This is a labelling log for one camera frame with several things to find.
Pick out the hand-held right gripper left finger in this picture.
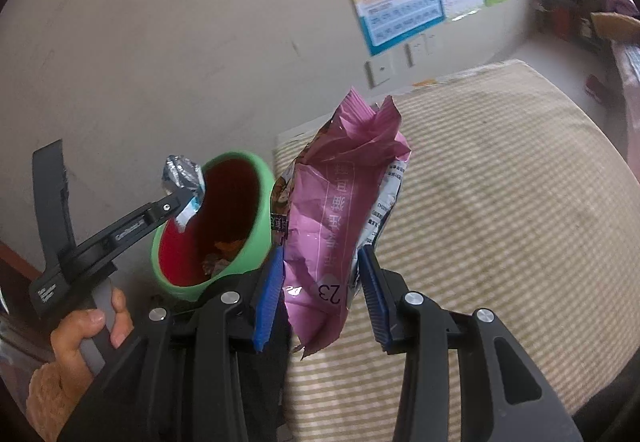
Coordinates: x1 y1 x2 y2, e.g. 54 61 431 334
60 249 286 442

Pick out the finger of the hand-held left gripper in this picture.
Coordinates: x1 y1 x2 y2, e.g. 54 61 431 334
57 189 203 283

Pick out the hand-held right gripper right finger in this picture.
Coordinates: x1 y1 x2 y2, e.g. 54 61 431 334
356 245 585 442

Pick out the silver foil wrapper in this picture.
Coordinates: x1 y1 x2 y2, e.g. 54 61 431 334
161 153 207 230

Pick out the pink snack bag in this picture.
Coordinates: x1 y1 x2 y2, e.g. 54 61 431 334
272 87 413 362

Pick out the green bin with red inside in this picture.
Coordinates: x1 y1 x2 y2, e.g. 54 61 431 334
150 151 281 300

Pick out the person's left forearm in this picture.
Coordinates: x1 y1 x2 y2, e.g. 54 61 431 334
25 362 101 442

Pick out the person's left hand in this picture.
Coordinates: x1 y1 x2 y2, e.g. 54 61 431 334
50 287 135 373

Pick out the brown wooden furniture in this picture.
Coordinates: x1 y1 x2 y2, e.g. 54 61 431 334
0 242 51 373

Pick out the beige checked tablecloth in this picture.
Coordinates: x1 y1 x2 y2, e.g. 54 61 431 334
274 59 631 442

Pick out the red shoe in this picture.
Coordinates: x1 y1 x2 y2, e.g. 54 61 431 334
585 74 608 100

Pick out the red container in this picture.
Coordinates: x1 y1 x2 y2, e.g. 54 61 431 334
550 7 573 39

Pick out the bed with pink sheet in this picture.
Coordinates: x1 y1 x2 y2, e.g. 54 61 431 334
612 39 640 163

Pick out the tan pillow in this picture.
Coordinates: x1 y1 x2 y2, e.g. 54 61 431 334
590 11 640 43

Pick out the white wall socket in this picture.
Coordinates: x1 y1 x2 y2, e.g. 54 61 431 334
366 58 395 88

